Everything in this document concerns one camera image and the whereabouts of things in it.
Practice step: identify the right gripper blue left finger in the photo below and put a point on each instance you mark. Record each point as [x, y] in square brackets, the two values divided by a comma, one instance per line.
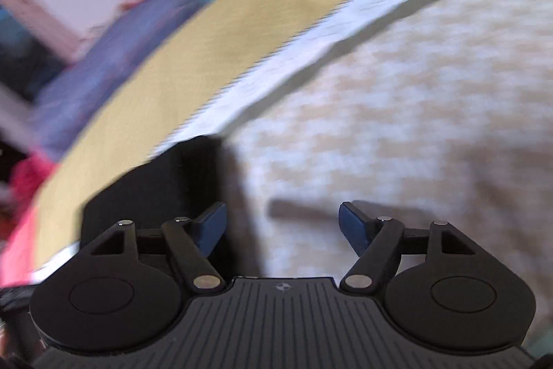
[191, 241]

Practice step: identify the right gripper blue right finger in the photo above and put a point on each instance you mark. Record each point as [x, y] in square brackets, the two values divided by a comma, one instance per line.
[376, 242]

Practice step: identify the black pants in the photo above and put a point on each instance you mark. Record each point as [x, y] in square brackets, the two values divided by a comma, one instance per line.
[185, 181]

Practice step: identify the bright pink cloth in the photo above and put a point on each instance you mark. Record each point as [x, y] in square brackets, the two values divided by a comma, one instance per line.
[18, 236]

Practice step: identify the magenta clothes pile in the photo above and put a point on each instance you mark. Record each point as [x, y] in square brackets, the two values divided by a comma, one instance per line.
[28, 175]

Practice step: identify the blue plaid sheet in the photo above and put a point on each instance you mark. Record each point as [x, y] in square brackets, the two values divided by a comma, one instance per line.
[68, 103]

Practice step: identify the yellow patterned bed cover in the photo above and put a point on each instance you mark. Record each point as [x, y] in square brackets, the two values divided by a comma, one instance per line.
[207, 53]

